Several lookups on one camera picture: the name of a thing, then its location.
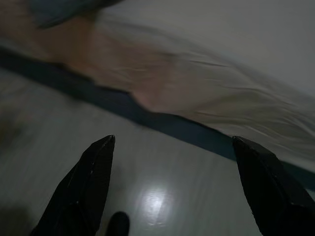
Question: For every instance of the bed with cream sheet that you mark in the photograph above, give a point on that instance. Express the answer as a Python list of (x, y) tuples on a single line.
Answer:
[(172, 83)]

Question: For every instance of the black robot foot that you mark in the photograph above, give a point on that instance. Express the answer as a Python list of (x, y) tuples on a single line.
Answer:
[(119, 223)]

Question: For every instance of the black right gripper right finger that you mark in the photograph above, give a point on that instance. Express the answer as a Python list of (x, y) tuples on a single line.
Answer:
[(273, 196)]

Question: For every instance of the dark blue bed base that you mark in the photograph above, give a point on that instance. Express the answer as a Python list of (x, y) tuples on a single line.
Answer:
[(172, 127)]

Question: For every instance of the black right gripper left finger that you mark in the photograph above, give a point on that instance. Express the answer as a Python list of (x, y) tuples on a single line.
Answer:
[(81, 196)]

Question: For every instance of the grey pillow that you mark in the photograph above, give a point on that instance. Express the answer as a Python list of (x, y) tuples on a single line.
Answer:
[(54, 12)]

